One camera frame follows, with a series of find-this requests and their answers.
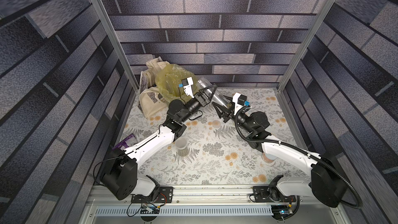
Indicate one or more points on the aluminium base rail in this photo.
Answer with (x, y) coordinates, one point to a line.
(186, 201)

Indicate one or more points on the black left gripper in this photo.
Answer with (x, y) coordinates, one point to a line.
(201, 98)

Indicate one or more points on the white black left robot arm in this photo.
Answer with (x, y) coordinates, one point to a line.
(120, 167)

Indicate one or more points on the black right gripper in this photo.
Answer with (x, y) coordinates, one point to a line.
(228, 110)

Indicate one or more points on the purple plastic package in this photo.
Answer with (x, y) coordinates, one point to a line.
(127, 142)

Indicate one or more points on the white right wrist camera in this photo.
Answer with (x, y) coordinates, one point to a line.
(239, 101)

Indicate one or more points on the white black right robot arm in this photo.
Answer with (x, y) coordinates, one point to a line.
(324, 178)

